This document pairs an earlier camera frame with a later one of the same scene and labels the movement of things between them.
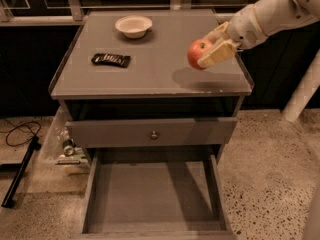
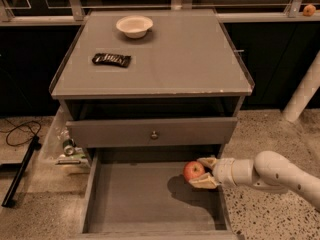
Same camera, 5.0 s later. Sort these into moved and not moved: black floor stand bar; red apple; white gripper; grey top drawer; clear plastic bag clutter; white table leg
Moved: red apple; white gripper
Not moved: clear plastic bag clutter; grey top drawer; black floor stand bar; white table leg
